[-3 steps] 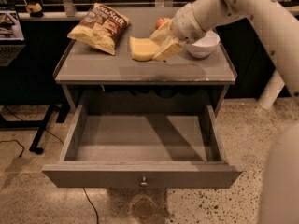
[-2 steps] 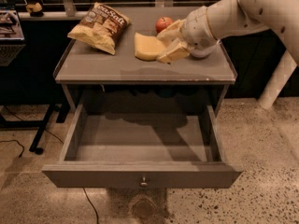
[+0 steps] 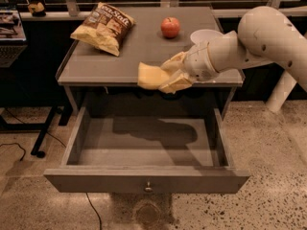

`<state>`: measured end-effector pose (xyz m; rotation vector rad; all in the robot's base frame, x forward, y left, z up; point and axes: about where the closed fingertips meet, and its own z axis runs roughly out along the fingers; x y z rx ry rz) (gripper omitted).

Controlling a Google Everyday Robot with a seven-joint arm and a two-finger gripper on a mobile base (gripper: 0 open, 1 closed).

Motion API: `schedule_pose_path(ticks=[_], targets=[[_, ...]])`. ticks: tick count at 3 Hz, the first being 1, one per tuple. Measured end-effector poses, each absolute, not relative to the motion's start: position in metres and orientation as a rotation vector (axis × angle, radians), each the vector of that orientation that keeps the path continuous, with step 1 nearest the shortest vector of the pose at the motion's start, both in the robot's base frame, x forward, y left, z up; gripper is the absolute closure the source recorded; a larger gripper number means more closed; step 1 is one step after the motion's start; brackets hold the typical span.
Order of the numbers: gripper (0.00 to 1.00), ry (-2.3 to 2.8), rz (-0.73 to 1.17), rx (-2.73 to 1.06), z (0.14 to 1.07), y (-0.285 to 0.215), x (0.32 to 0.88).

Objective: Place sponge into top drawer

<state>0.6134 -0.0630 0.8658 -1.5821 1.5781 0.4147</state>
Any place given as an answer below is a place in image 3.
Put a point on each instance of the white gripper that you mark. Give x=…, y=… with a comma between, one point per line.
x=199, y=63

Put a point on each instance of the yellow sponge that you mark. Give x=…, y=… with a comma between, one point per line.
x=150, y=77

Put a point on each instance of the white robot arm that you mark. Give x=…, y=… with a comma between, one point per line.
x=264, y=35

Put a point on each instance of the grey cabinet with top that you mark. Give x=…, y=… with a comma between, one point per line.
x=86, y=68

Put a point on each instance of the open grey top drawer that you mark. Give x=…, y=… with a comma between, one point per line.
x=119, y=150

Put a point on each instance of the metal drawer knob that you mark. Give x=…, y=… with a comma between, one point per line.
x=148, y=188

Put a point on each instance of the white bowl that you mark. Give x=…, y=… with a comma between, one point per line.
x=204, y=34

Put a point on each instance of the red apple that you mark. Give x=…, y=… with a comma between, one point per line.
x=170, y=27

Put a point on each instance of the sea salt chip bag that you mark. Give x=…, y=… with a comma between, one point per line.
x=105, y=28

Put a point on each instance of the dark side desk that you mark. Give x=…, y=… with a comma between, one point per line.
x=12, y=43

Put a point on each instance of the small object on ledge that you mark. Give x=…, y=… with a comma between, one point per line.
x=36, y=9

